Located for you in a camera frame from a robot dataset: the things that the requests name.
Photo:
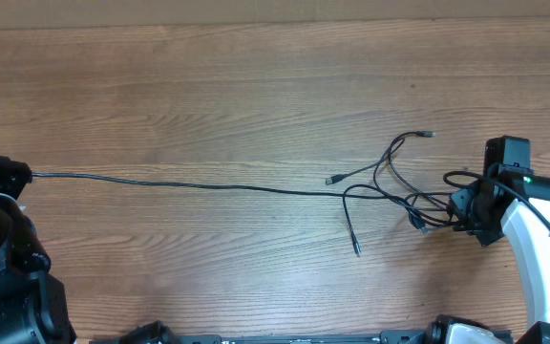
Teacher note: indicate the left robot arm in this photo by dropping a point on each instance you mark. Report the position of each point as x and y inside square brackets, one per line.
[33, 306]

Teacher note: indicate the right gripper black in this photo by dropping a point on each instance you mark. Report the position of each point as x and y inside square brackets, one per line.
[457, 206]

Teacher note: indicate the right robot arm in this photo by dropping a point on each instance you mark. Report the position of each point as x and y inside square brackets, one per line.
[508, 200]

